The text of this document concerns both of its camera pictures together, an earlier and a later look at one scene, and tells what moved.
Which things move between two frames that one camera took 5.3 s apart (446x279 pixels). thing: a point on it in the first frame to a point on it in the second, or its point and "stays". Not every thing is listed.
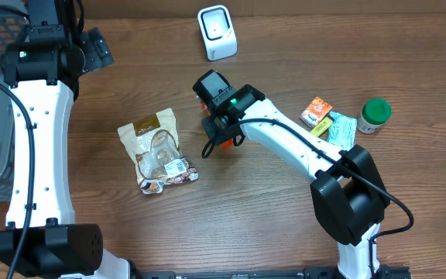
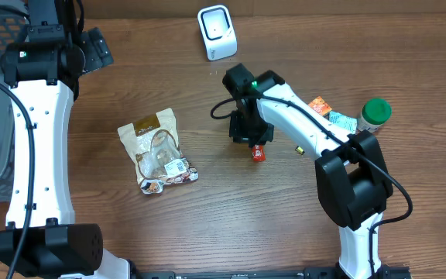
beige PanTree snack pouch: [153, 146] stays
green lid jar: [375, 113] stays
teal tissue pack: [342, 130] stays
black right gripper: [218, 137] to [241, 136]
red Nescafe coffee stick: [229, 143] to [259, 153]
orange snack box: [316, 111] stays
